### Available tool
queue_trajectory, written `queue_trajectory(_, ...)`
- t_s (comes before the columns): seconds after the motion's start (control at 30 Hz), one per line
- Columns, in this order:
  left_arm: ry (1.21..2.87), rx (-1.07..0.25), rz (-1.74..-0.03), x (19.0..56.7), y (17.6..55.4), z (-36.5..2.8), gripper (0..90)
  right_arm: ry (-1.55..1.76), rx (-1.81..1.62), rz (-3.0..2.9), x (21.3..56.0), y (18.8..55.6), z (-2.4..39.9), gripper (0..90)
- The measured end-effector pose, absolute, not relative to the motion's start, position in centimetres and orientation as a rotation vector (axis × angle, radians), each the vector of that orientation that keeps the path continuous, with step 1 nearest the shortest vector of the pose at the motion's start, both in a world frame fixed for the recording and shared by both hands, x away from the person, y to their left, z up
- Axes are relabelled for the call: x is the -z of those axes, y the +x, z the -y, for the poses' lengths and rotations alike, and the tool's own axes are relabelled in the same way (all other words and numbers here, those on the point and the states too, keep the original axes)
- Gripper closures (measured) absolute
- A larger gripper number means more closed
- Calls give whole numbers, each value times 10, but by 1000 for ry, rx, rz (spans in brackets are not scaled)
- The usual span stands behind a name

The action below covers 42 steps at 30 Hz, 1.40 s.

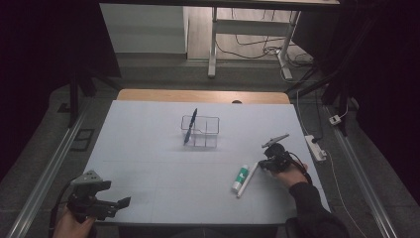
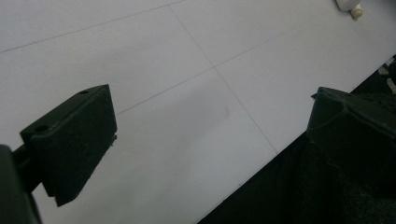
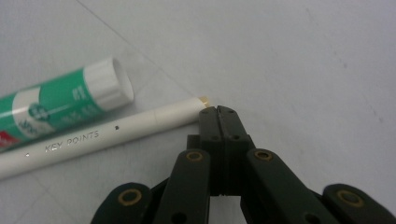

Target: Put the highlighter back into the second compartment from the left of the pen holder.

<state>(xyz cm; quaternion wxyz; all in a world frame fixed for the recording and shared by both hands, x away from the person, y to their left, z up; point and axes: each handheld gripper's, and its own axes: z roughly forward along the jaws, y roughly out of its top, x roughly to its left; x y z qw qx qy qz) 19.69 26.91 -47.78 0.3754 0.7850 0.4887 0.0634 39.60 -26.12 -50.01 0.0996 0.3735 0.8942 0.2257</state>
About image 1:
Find white power strip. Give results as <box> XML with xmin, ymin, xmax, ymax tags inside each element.
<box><xmin>304</xmin><ymin>134</ymin><xmax>328</xmax><ymax>163</ymax></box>

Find black stand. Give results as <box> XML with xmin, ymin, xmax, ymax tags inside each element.
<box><xmin>67</xmin><ymin>65</ymin><xmax>122</xmax><ymax>129</ymax></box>
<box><xmin>285</xmin><ymin>65</ymin><xmax>352</xmax><ymax>137</ymax></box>

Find metal floor rail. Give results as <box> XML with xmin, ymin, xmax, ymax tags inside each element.
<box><xmin>325</xmin><ymin>105</ymin><xmax>399</xmax><ymax>238</ymax></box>
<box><xmin>6</xmin><ymin>98</ymin><xmax>93</xmax><ymax>238</ymax></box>

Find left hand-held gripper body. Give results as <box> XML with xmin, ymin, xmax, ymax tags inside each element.
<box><xmin>66</xmin><ymin>170</ymin><xmax>120</xmax><ymax>223</ymax></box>

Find clear plastic pen organizer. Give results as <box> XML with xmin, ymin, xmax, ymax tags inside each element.
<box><xmin>180</xmin><ymin>114</ymin><xmax>221</xmax><ymax>149</ymax></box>

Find white table cover sheet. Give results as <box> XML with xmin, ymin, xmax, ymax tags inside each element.
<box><xmin>79</xmin><ymin>99</ymin><xmax>335</xmax><ymax>226</ymax></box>

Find white pen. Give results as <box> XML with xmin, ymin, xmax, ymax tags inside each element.
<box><xmin>236</xmin><ymin>161</ymin><xmax>261</xmax><ymax>199</ymax></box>

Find white power strip cable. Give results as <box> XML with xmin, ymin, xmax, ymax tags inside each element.
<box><xmin>324</xmin><ymin>150</ymin><xmax>361</xmax><ymax>238</ymax></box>

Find person's right hand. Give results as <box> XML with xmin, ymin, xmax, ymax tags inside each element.
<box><xmin>272</xmin><ymin>162</ymin><xmax>310</xmax><ymax>190</ymax></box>

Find white cabinet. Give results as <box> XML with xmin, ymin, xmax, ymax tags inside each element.
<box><xmin>99</xmin><ymin>3</ymin><xmax>189</xmax><ymax>55</ymax></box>

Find white desk frame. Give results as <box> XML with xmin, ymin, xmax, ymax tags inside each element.
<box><xmin>207</xmin><ymin>6</ymin><xmax>302</xmax><ymax>81</ymax></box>

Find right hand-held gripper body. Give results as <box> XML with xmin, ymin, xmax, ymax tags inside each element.
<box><xmin>261</xmin><ymin>133</ymin><xmax>293</xmax><ymax>174</ymax></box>

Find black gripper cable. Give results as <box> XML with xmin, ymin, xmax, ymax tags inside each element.
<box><xmin>286</xmin><ymin>151</ymin><xmax>313</xmax><ymax>184</ymax></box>
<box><xmin>48</xmin><ymin>180</ymin><xmax>76</xmax><ymax>238</ymax></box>

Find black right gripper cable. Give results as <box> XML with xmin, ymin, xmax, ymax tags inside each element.
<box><xmin>286</xmin><ymin>151</ymin><xmax>313</xmax><ymax>184</ymax></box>

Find black floor socket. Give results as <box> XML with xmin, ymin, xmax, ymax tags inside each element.
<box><xmin>70</xmin><ymin>128</ymin><xmax>96</xmax><ymax>153</ymax></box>

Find tangled black floor cables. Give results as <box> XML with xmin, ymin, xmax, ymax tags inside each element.
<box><xmin>215</xmin><ymin>8</ymin><xmax>314</xmax><ymax>67</ymax></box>

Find blue pen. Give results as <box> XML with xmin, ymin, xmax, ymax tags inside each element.
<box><xmin>183</xmin><ymin>107</ymin><xmax>199</xmax><ymax>147</ymax></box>

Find person's left hand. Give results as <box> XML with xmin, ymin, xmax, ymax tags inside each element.
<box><xmin>52</xmin><ymin>206</ymin><xmax>97</xmax><ymax>238</ymax></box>

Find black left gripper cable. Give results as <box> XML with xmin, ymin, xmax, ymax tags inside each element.
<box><xmin>48</xmin><ymin>180</ymin><xmax>76</xmax><ymax>238</ymax></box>

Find green and white glue stick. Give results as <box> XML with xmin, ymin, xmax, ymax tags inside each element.
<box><xmin>231</xmin><ymin>164</ymin><xmax>251</xmax><ymax>193</ymax></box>

